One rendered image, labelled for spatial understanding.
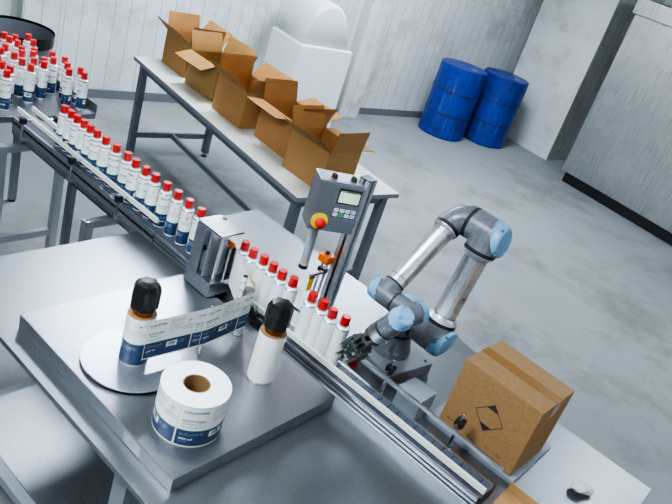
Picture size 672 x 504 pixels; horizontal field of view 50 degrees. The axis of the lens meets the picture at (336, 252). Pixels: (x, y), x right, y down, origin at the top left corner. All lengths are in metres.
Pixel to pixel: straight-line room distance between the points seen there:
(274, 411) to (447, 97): 6.84
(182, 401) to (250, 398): 0.35
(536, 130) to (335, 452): 7.93
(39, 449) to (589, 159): 7.21
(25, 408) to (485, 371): 1.78
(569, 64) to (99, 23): 5.66
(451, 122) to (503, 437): 6.69
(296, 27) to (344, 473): 5.46
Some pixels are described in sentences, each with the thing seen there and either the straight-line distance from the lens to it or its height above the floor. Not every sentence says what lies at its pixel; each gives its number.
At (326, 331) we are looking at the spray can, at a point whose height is 1.00.
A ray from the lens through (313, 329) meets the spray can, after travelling 2.54.
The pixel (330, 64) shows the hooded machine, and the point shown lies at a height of 0.77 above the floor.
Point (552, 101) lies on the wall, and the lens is 9.77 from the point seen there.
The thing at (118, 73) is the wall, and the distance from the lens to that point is 7.03.
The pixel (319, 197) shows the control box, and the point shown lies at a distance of 2.43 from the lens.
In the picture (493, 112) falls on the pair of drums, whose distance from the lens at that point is 9.17.
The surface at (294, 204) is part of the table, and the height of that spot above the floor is 0.71.
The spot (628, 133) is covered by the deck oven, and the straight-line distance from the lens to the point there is 8.72.
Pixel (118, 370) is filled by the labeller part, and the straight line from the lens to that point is 2.29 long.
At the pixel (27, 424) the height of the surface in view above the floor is 0.22.
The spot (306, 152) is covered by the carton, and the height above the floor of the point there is 0.95.
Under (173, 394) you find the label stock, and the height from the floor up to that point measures 1.02.
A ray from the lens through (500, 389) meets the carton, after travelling 2.41.
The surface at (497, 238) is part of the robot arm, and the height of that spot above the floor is 1.48.
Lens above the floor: 2.35
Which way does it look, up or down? 26 degrees down
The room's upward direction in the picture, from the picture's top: 19 degrees clockwise
